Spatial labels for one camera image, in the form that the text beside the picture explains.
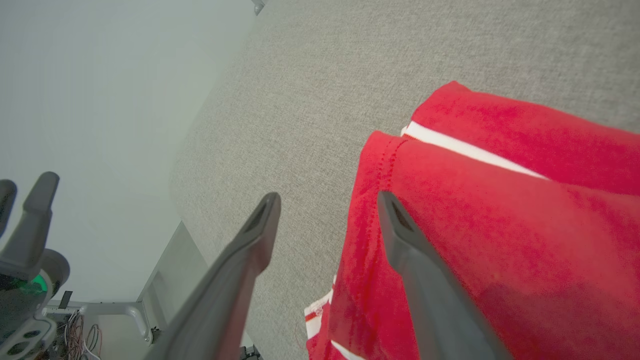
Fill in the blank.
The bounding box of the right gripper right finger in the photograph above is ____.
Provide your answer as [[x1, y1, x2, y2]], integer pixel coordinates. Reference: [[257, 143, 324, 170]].
[[377, 190, 513, 360]]

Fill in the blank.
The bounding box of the red and white wire bundle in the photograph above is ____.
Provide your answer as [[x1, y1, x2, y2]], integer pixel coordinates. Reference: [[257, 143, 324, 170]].
[[64, 309, 104, 360]]

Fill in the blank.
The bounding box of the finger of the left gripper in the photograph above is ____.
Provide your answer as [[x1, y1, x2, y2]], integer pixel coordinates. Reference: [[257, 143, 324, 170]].
[[0, 171, 61, 281], [0, 179, 18, 239]]

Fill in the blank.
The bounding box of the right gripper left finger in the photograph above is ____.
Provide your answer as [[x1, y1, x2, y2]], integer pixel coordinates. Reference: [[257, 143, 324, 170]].
[[145, 192, 282, 360]]

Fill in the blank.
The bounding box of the red Bulls basketball jersey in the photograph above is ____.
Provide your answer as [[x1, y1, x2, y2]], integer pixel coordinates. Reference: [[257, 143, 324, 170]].
[[304, 131, 640, 360]]

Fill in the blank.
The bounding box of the grey metal tube frame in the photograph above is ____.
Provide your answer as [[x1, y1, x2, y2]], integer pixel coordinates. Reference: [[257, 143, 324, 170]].
[[45, 300, 155, 347]]

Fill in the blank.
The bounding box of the grey fabric sofa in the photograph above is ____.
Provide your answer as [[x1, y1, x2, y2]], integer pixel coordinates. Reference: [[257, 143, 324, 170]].
[[169, 0, 640, 360]]

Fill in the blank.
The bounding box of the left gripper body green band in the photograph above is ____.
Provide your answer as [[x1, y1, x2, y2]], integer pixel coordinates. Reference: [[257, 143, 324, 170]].
[[0, 249, 71, 360]]

